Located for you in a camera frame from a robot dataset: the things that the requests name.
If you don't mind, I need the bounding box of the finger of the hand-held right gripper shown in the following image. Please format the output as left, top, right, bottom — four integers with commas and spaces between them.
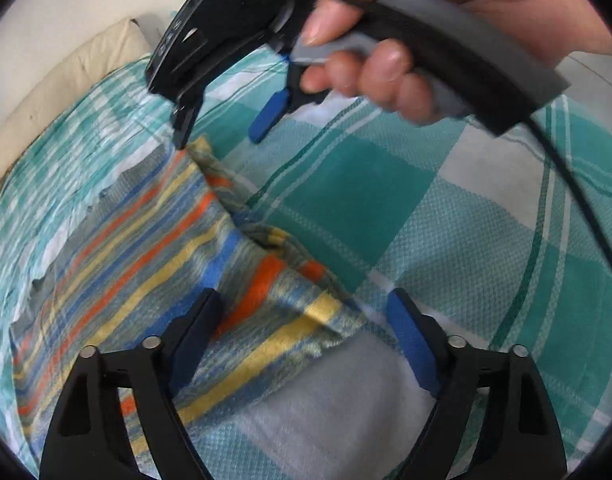
171, 91, 207, 150
248, 57, 331, 143

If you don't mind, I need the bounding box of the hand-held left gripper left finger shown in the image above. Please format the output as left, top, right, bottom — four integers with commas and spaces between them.
38, 288, 224, 480

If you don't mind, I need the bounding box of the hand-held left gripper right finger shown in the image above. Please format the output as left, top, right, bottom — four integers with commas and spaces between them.
386, 288, 569, 480

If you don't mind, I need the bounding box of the striped knit sweater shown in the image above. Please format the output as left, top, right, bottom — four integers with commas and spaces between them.
8, 135, 381, 466

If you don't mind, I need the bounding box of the cream pillow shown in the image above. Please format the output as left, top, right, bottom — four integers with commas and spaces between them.
0, 19, 152, 201

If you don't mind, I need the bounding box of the teal checked bed sheet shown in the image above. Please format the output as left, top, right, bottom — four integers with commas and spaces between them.
0, 52, 612, 480

